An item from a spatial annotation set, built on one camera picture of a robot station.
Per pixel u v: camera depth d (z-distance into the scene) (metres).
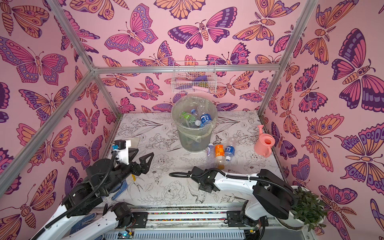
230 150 0.92
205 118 0.85
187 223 0.73
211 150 0.95
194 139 0.82
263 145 0.89
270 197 0.43
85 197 0.40
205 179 0.64
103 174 0.43
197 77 0.95
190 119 0.88
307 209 0.60
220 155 0.92
